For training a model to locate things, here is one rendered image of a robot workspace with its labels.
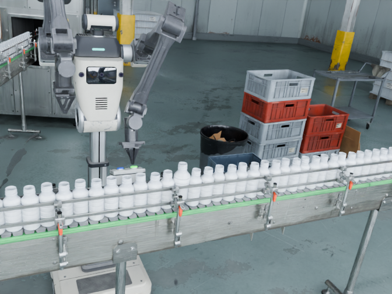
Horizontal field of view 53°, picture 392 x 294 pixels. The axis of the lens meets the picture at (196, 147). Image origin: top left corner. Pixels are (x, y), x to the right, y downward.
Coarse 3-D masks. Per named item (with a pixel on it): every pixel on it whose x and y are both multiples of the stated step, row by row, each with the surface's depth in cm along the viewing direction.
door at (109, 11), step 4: (100, 0) 1238; (104, 0) 1243; (108, 0) 1248; (112, 0) 1252; (116, 0) 1257; (100, 4) 1242; (104, 4) 1247; (108, 4) 1252; (112, 4) 1257; (116, 4) 1262; (100, 8) 1247; (104, 8) 1252; (108, 8) 1257; (112, 8) 1262; (116, 8) 1267; (100, 12) 1252; (104, 12) 1257; (108, 12) 1262; (112, 12) 1266; (104, 32) 1281; (108, 32) 1286; (112, 32) 1291
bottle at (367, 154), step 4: (368, 152) 203; (364, 156) 205; (368, 156) 204; (364, 160) 205; (368, 160) 204; (364, 168) 206; (368, 168) 206; (364, 172) 206; (368, 172) 207; (360, 180) 209; (364, 180) 209
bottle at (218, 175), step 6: (216, 168) 168; (222, 168) 168; (216, 174) 169; (222, 174) 169; (216, 180) 168; (222, 180) 169; (216, 186) 169; (222, 186) 170; (216, 192) 171; (222, 192) 172; (216, 198) 172
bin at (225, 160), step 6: (210, 156) 231; (216, 156) 232; (222, 156) 234; (228, 156) 236; (234, 156) 238; (240, 156) 240; (246, 156) 241; (252, 156) 243; (210, 162) 228; (216, 162) 234; (222, 162) 236; (228, 162) 237; (234, 162) 239; (246, 162) 243; (258, 162) 237; (282, 228) 211; (252, 234) 202
